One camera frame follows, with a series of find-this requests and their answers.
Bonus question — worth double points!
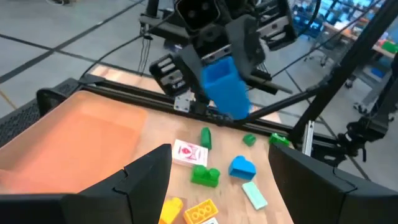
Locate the black aluminium table frame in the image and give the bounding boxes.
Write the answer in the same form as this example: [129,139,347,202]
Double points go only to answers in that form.
[79,0,398,166]

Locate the small green toy block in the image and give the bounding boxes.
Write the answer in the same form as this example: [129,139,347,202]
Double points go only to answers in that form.
[242,133,257,147]

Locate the green two-stud toy block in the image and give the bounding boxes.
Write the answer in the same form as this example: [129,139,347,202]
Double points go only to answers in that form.
[269,133,290,147]
[190,164,221,189]

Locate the green box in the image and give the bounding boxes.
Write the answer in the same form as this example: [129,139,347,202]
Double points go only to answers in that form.
[381,40,398,54]

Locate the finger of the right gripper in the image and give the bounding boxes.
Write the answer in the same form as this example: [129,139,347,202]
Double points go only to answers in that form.
[224,14,267,81]
[177,44,205,94]

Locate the red card deck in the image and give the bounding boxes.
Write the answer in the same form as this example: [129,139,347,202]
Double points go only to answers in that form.
[172,138,209,168]

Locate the blue storage bins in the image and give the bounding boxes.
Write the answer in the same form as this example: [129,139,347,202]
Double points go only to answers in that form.
[292,0,386,38]

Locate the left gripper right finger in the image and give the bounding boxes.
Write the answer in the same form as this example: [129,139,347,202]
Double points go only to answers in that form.
[268,142,398,224]

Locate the green long toy brick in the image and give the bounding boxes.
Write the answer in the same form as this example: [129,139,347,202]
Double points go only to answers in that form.
[200,126,213,151]

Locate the translucent orange tray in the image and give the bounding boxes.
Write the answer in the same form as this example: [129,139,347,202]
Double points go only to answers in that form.
[0,90,149,195]

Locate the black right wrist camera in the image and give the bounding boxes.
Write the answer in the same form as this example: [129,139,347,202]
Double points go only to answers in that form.
[174,0,222,32]

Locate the orange flat toy brick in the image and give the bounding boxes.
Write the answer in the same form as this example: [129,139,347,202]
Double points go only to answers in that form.
[183,198,220,224]

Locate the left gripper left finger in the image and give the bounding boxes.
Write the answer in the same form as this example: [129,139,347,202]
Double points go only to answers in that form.
[0,143,174,224]

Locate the yellow toy block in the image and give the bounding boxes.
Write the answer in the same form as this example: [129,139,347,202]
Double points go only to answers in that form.
[158,197,184,224]

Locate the blue rounded toy block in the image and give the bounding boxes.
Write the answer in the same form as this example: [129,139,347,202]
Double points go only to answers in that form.
[200,55,252,121]

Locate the black perforated metal panel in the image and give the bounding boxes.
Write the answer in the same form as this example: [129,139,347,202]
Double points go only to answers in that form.
[0,77,82,147]

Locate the blue heart-shaped toy block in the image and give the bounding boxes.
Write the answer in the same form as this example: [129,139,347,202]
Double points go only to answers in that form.
[228,155,257,181]

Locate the mint flat toy brick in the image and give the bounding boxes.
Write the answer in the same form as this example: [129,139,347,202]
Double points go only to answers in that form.
[241,181,269,211]

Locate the wooden workbench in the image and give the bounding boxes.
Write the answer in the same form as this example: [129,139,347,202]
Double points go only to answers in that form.
[322,21,398,60]

